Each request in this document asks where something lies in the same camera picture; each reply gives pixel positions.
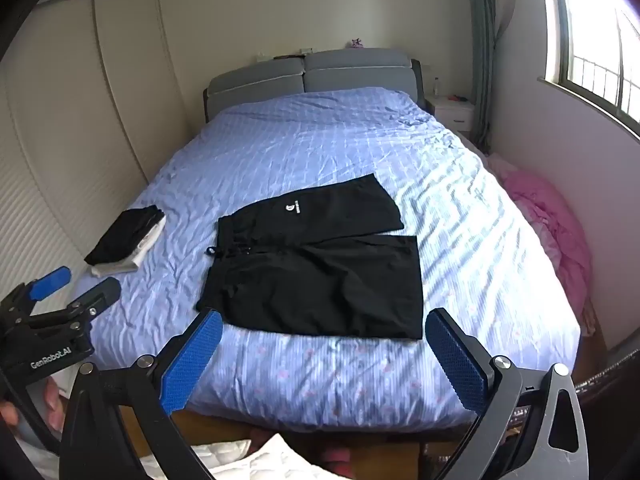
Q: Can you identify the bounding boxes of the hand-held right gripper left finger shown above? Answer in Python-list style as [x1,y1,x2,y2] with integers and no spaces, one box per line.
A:
[60,309,224,480]

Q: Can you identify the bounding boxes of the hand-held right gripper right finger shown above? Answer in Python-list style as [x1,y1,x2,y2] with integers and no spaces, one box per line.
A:
[424,308,592,480]

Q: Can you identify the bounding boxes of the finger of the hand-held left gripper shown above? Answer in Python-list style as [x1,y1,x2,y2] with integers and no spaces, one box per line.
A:
[0,266,72,317]
[29,276,123,329]

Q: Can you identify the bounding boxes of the black pants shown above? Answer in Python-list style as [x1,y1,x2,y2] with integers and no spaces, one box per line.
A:
[195,173,424,341]

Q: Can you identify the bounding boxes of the person's left hand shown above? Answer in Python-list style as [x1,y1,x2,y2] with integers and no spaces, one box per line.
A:
[0,377,69,433]

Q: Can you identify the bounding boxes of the folded white garment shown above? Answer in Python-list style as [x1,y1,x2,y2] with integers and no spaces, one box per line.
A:
[90,219,167,277]

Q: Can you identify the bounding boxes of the folded black garment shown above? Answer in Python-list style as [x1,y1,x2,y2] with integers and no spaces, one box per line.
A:
[84,206,167,267]

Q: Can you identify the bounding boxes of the white quilt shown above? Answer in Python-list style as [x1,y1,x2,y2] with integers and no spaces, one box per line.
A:
[140,435,347,480]

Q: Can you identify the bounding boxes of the white sliding-door wardrobe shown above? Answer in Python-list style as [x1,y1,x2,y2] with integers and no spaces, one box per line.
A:
[0,0,197,292]

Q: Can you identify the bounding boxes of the pink blanket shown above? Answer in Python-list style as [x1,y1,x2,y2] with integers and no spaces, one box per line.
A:
[487,155,594,321]

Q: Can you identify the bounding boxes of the white nightstand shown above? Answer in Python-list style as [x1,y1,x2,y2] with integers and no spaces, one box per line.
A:
[430,96,476,134]

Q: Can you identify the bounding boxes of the bed with blue sheet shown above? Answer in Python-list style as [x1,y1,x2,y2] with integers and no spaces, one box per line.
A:
[75,87,583,461]

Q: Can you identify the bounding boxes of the grey-green curtain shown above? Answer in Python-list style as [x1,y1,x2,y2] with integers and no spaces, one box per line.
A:
[462,0,517,154]

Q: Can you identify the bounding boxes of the grey padded headboard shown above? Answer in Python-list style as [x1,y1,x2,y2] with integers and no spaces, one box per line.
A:
[202,48,431,123]

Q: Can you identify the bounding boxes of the window with railing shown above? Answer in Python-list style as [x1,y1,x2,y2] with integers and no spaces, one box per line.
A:
[537,0,640,139]

